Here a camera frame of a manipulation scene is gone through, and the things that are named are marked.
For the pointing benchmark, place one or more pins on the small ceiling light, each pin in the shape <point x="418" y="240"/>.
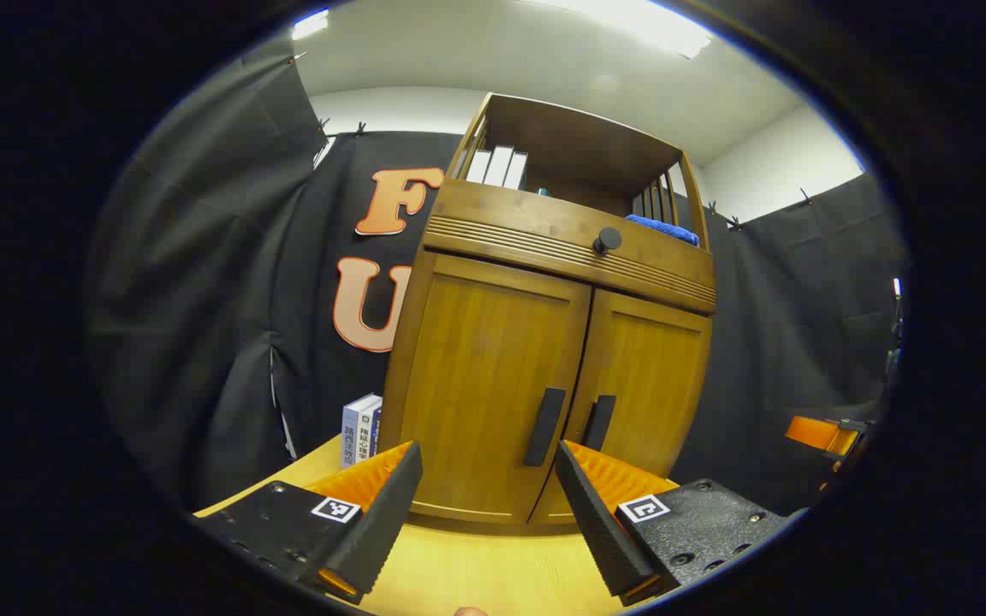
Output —
<point x="310" y="24"/>

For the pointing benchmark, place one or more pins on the wooden double-door shoe cabinet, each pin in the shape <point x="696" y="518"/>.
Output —
<point x="544" y="128"/>

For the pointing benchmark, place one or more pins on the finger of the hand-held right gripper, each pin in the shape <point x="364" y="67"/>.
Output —
<point x="818" y="434"/>

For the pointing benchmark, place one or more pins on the wooden shoe cabinet door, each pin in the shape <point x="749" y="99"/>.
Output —
<point x="476" y="368"/>
<point x="647" y="376"/>

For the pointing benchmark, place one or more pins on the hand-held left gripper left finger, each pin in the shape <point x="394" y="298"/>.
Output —
<point x="382" y="530"/>

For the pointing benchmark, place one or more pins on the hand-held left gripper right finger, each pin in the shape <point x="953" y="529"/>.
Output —
<point x="600" y="530"/>

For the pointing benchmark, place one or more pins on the blue cloth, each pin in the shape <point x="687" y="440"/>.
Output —
<point x="662" y="229"/>

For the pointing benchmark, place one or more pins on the wooden ridged cabinet drawer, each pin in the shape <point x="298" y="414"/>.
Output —
<point x="510" y="222"/>

